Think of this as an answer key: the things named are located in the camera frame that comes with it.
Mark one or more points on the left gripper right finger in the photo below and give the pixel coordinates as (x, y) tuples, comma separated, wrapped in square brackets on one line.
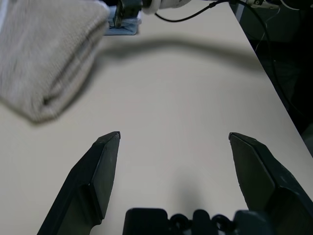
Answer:
[(264, 176)]

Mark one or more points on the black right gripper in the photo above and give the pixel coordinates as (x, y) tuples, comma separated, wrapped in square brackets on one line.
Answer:
[(129, 8)]

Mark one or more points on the beige towel white trim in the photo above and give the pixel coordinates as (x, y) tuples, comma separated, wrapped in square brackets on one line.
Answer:
[(44, 54)]

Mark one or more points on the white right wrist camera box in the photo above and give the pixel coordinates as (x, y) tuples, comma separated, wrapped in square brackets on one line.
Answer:
[(159, 5)]

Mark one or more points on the folded light blue towel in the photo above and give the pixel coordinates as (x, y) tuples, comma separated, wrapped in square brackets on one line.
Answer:
[(127, 29)]

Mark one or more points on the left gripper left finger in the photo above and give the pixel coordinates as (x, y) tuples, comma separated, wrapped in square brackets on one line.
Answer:
[(97, 176)]

